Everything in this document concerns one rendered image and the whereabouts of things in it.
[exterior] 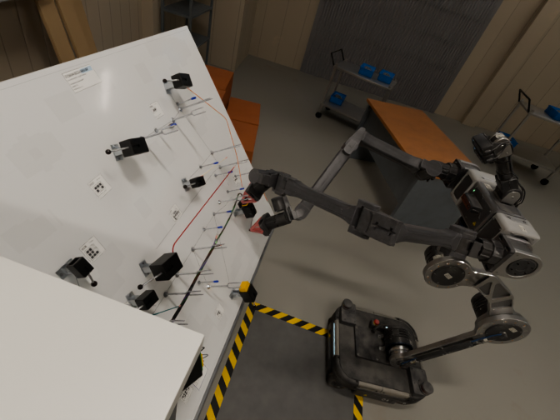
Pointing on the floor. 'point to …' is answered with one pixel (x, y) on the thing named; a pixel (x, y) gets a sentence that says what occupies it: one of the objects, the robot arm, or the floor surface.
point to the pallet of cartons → (237, 109)
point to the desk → (372, 123)
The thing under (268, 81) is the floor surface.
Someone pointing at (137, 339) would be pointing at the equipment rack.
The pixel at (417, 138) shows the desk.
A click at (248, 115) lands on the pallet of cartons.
